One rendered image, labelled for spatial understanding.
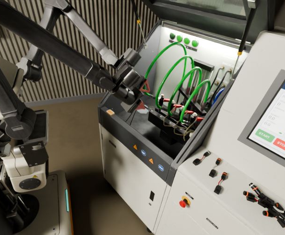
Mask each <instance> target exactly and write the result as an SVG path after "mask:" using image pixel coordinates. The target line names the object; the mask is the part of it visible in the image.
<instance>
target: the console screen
mask: <svg viewBox="0 0 285 235"><path fill-rule="evenodd" d="M237 140H238V141H240V142H242V143H243V144H245V145H247V146H248V147H250V148H252V149H254V150H255V151H257V152H259V153H261V154H263V155H264V156H266V157H268V158H270V159H271V160H273V161H275V162H276V163H278V164H280V165H282V166H283V167H285V70H284V69H281V70H280V72H279V73H278V75H277V76H276V78H275V79H274V81H273V83H272V84H271V86H270V87H269V89H268V91H267V92H266V94H265V96H264V97H263V99H262V100H261V102H260V104H259V105H258V107H257V108H256V110H255V111H254V113H253V115H252V116H251V118H250V120H249V121H248V123H247V124H246V126H245V128H244V129H243V131H242V132H241V134H240V135H239V137H238V139H237Z"/></svg>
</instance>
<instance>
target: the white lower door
mask: <svg viewBox="0 0 285 235"><path fill-rule="evenodd" d="M101 129H102V133H101V138H102V145H103V155H104V167H105V169H104V173H105V177H106V178H107V180H108V181H109V182H110V183H111V184H112V185H113V186H114V188H115V189H116V190H117V191H118V192H119V193H120V194H121V196H122V197H123V198H124V199H125V200H126V201H127V202H128V203H129V205H131V207H132V208H133V209H134V210H135V211H136V212H137V213H138V215H139V216H140V217H141V218H142V219H143V220H144V221H145V223H146V224H147V225H148V226H149V227H150V228H151V229H152V230H154V227H155V224H156V220H157V217H158V214H159V211H160V207H161V204H162V201H163V197H164V194H165V191H166V188H167V183H166V182H164V181H163V180H162V179H161V178H160V177H159V176H158V175H157V174H155V173H154V172H153V171H152V170H151V169H150V168H149V167H148V166H146V165H145V164H144V163H143V162H142V161H141V160H140V159H139V158H138V157H137V156H136V155H134V154H133V153H132V152H131V151H130V150H129V149H128V148H127V147H125V146H124V145H123V144H122V143H121V142H120V141H119V140H118V139H116V138H115V137H114V136H113V135H112V134H111V133H110V132H109V131H107V130H106V129H105V128H104V127H103V126H102V125H101Z"/></svg>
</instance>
